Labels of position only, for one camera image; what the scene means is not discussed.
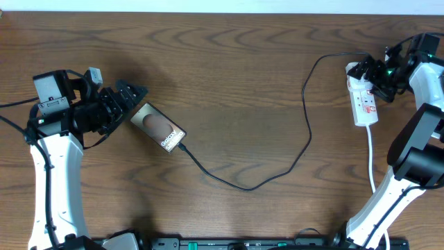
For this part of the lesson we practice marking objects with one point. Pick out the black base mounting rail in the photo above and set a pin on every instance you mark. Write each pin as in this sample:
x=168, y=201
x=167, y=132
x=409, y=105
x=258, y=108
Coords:
x=135, y=240

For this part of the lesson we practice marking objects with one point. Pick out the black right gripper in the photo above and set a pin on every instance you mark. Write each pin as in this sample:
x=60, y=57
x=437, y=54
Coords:
x=387, y=94

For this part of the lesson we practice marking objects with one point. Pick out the white USB charger plug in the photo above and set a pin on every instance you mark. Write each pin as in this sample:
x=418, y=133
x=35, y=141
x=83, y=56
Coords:
x=356, y=75

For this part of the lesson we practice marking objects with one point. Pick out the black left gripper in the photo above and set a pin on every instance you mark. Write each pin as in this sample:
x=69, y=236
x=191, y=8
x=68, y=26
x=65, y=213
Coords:
x=118, y=109

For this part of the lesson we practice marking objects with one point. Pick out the white power strip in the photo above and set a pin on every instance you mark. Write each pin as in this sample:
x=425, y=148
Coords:
x=362, y=102

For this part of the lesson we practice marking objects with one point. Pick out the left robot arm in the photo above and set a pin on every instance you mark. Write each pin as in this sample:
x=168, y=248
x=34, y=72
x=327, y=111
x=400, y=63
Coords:
x=70, y=105

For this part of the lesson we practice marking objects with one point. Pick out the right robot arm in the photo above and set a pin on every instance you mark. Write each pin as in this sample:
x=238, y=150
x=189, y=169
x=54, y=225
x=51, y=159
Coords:
x=414, y=165

